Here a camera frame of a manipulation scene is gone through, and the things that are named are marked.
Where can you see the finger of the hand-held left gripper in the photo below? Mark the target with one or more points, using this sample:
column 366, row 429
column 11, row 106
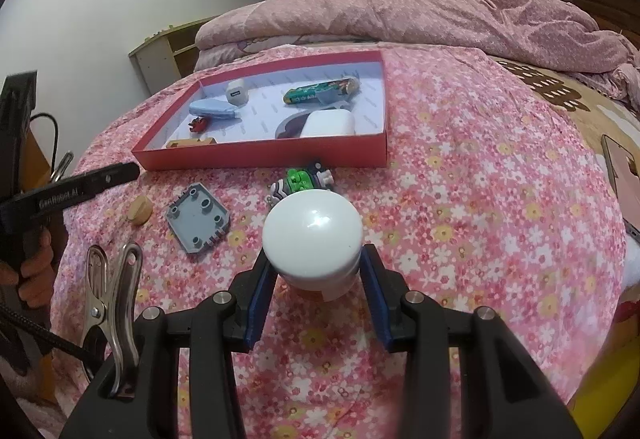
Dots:
column 117, row 174

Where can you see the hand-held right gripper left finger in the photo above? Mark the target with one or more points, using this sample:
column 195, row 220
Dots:
column 260, row 291

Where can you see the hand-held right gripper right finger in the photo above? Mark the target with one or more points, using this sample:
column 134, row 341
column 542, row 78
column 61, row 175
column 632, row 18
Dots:
column 374, row 289

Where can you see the white orange label bottle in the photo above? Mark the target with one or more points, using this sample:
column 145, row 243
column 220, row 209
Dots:
column 310, row 234

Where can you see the tan wooden block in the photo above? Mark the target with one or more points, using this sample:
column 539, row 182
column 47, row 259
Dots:
column 192, row 142

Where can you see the light blue oval case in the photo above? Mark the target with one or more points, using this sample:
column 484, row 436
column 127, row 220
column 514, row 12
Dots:
column 212, row 108

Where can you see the red shallow cardboard box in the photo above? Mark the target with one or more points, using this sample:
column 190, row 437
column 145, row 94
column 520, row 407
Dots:
column 260, row 154

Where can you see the white charger cube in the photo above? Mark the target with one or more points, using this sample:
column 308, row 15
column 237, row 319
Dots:
column 237, row 91

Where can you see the white earbuds case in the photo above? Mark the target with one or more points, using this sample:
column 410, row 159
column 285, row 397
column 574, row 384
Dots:
column 327, row 124

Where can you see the person's left hand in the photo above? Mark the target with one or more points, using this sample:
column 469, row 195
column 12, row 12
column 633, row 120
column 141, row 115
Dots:
column 37, row 279

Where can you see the round wooden chess piece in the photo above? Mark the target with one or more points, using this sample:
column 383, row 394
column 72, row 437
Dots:
column 139, row 210

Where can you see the grey plastic plate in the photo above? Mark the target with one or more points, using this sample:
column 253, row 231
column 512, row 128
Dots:
column 197, row 219

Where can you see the small red toy figure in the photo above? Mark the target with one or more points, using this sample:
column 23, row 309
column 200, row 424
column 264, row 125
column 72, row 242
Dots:
column 198, row 124

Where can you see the pink floral bedsheet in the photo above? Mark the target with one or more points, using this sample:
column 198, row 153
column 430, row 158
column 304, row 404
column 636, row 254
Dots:
column 475, row 244

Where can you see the metal spring clip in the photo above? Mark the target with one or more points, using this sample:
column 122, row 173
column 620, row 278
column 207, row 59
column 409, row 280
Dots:
column 117, row 299

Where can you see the green cartoon figure toy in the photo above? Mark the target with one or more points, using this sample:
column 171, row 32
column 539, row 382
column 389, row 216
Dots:
column 297, row 179

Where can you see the grey green shelf cabinet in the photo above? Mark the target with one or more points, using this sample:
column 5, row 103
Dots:
column 160, row 49

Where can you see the pink fleece clothing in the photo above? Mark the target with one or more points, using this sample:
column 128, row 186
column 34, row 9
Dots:
column 25, row 409

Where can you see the yellow object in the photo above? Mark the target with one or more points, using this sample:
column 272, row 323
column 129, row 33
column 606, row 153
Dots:
column 610, row 409

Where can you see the brown patterned blanket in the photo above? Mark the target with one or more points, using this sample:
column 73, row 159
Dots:
column 565, row 94

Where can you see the pink quilt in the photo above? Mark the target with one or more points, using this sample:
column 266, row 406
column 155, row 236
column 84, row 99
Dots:
column 400, row 14

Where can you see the dark wooden headboard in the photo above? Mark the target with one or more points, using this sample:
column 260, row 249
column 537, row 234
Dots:
column 600, row 4

